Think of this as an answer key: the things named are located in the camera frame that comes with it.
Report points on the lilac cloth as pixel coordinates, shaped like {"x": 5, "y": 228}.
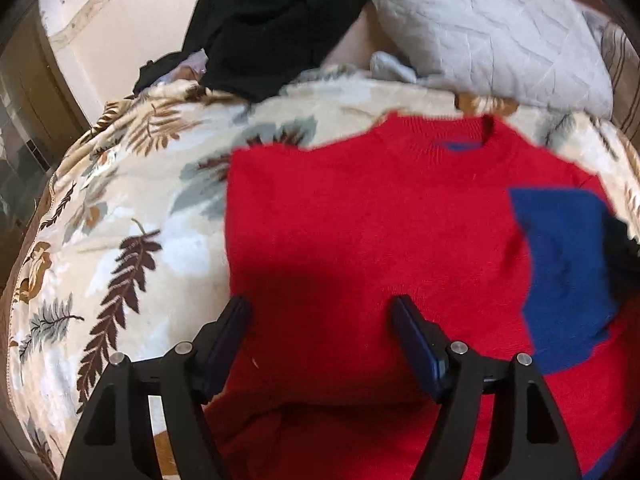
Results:
{"x": 192, "y": 65}

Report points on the small light grey cloth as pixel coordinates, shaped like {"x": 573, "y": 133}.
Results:
{"x": 392, "y": 67}

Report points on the red and blue sweater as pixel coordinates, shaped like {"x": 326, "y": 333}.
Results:
{"x": 375, "y": 220}

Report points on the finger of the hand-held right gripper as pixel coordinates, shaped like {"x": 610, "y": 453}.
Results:
{"x": 624, "y": 247}

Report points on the black garment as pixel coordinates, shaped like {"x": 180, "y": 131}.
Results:
{"x": 260, "y": 25}

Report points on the wooden cabinet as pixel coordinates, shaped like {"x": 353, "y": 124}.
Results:
{"x": 30, "y": 85}

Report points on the grey quilted pillow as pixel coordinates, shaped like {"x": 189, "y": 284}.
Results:
{"x": 490, "y": 25}

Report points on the leaf print blanket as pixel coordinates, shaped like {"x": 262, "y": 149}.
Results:
{"x": 150, "y": 200}

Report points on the striped brown fabric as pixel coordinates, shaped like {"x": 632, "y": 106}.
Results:
{"x": 622, "y": 80}

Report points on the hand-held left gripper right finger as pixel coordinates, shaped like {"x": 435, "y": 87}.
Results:
{"x": 416, "y": 341}

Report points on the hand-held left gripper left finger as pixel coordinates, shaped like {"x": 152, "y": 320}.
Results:
{"x": 227, "y": 341}

